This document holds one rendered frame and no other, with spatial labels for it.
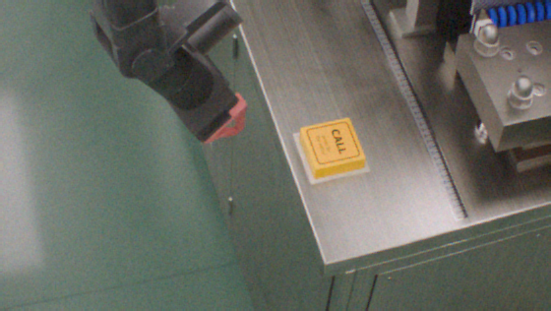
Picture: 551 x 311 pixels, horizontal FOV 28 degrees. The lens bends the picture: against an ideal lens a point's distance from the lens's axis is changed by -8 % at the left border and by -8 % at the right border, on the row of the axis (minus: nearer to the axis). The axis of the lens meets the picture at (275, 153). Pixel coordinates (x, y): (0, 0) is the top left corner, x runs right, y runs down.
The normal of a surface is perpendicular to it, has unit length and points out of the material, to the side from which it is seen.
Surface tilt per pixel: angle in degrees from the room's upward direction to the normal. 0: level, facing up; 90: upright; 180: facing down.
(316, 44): 0
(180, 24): 30
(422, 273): 90
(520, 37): 0
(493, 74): 0
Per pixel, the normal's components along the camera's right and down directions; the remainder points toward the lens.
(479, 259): 0.28, 0.80
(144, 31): 0.59, 0.67
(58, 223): 0.04, -0.57
